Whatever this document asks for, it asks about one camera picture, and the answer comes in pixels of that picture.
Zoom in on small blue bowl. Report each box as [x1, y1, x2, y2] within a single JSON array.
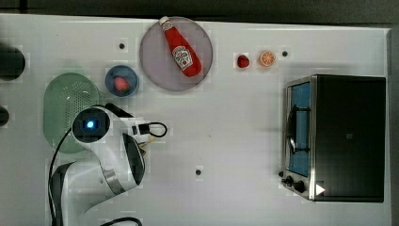
[[104, 65, 139, 97]]

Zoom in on small black cylinder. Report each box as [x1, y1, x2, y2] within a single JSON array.
[[0, 106, 9, 126]]

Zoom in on silver toaster oven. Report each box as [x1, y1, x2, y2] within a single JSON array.
[[279, 74, 387, 202]]

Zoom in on orange slice toy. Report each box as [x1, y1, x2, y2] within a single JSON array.
[[259, 51, 276, 67]]

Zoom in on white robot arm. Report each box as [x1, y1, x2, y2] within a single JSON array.
[[48, 104, 156, 226]]

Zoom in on red plush ketchup bottle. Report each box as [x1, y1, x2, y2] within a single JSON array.
[[159, 16, 202, 77]]

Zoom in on red strawberry on table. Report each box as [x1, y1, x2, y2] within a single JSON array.
[[237, 55, 250, 69]]

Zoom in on grey round plate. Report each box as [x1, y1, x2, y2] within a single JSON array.
[[139, 17, 213, 91]]

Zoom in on green perforated colander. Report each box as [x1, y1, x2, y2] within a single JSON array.
[[43, 73, 100, 149]]

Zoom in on strawberry in blue bowl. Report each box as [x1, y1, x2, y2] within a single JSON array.
[[114, 76, 130, 92]]

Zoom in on black cylinder cup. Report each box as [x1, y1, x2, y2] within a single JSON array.
[[0, 45, 25, 81]]

